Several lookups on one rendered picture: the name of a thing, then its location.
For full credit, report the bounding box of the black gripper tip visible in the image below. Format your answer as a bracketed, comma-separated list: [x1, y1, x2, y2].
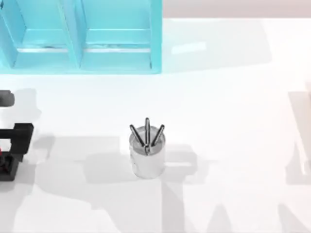
[0, 123, 35, 182]

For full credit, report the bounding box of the light blue rack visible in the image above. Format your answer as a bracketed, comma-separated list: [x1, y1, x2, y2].
[0, 0, 162, 75]

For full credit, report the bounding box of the black and silver pen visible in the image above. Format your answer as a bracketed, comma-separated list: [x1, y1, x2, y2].
[144, 117, 151, 155]
[129, 124, 147, 148]
[150, 124, 166, 148]

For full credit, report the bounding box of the white pen cup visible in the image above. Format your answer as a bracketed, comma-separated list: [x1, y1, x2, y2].
[128, 126, 167, 180]

